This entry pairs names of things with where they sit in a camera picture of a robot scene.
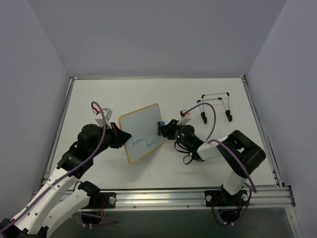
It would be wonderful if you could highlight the blue bone shaped eraser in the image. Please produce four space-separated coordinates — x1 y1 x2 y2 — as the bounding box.
157 121 165 135

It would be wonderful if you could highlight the yellow framed whiteboard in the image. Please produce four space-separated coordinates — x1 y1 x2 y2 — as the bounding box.
118 103 165 164

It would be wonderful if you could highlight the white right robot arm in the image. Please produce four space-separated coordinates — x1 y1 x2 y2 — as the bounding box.
158 119 266 205

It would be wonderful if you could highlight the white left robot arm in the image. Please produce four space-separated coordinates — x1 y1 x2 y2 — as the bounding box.
0 122 131 238

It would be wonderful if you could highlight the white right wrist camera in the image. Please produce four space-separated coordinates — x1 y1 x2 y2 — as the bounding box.
177 110 192 125

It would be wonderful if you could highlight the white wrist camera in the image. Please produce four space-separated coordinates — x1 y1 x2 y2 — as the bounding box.
177 110 192 125
92 108 112 127

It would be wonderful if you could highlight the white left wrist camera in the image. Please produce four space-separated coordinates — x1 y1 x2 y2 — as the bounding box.
92 108 112 127

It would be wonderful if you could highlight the metal wire whiteboard stand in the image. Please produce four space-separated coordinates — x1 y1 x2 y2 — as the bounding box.
197 92 233 122

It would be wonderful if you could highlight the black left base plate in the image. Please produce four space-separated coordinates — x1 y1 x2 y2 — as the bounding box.
87 192 116 209

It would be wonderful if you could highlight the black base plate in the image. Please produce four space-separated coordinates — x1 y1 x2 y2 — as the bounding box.
204 189 248 207
87 192 116 209

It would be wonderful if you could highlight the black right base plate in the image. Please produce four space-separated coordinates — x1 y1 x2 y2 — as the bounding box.
204 189 248 207

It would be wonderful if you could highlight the aluminium front rail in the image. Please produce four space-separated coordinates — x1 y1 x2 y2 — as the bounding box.
26 185 297 213

